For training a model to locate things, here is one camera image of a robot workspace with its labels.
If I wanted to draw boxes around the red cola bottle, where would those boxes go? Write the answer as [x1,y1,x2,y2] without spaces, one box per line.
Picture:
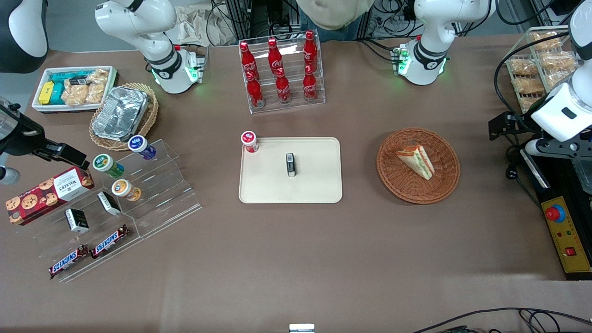
[275,68,292,105]
[302,65,319,103]
[268,38,284,77]
[303,31,319,71]
[239,41,258,80]
[246,70,265,108]

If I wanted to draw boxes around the round brown wicker basket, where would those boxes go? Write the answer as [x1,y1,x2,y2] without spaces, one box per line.
[376,128,461,205]

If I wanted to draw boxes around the triangle sandwich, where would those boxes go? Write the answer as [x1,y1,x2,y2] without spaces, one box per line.
[396,145,435,180]

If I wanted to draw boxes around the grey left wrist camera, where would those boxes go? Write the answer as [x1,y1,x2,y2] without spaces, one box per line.
[524,137,592,159]

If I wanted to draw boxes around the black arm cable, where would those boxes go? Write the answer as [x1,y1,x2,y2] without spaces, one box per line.
[493,30,572,122]

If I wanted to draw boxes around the green drink can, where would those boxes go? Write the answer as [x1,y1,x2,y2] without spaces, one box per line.
[92,154,125,179]

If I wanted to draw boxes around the black sealing machine yellow panel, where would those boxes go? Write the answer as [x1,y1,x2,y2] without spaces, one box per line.
[520,129,592,281]

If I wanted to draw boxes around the clear acrylic stepped display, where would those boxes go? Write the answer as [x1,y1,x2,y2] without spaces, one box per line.
[28,139,203,283]

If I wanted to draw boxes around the black cable on table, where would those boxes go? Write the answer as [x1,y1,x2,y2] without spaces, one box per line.
[411,307,592,333]

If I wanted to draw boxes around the red emergency stop button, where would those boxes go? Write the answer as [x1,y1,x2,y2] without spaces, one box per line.
[545,204,567,224]

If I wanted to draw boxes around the black cable bundle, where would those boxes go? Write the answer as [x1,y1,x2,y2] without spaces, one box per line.
[360,0,418,52]

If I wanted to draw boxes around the beige plastic tray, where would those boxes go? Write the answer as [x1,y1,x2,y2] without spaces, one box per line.
[239,137,343,204]

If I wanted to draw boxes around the purple drink can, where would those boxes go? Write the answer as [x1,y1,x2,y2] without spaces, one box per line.
[128,135,157,160]

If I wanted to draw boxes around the silver foil tray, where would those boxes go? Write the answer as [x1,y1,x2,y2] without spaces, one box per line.
[92,86,149,142]

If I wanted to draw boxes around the red cookie box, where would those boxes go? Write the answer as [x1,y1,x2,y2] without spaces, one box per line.
[6,166,95,226]

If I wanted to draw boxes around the clear acrylic bottle rack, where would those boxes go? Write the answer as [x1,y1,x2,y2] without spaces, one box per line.
[238,30,326,115]

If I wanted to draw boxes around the white rectangular bin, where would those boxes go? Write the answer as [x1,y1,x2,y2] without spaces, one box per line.
[31,66,119,114]

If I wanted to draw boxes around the crumpled beige paper bag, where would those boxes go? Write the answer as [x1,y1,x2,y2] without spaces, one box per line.
[173,4,237,47]

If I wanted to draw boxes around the orange drink can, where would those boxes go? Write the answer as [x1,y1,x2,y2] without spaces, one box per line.
[111,179,142,202]

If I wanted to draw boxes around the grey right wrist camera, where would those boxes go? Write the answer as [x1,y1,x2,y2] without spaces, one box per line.
[0,166,21,186]

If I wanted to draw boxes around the yellow snack box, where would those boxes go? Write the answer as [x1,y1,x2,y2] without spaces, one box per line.
[38,81,55,105]

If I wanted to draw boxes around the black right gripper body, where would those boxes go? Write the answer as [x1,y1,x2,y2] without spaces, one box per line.
[0,98,45,156]

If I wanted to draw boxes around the brown snickers bar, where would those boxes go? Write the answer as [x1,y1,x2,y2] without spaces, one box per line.
[91,224,130,259]
[49,245,89,279]

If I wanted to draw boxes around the clear bag of crackers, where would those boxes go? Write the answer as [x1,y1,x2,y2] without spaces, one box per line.
[62,79,91,106]
[86,68,110,105]

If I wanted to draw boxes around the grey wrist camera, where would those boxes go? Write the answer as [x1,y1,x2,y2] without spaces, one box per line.
[0,166,21,186]
[524,137,592,159]

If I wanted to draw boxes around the black power cable with plug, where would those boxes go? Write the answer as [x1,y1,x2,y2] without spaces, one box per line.
[505,143,543,205]

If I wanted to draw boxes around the light oval wicker basket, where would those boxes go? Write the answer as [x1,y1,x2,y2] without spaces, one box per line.
[89,83,159,152]

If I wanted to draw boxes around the small black white box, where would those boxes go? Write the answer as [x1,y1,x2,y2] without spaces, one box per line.
[97,191,122,216]
[65,208,90,234]

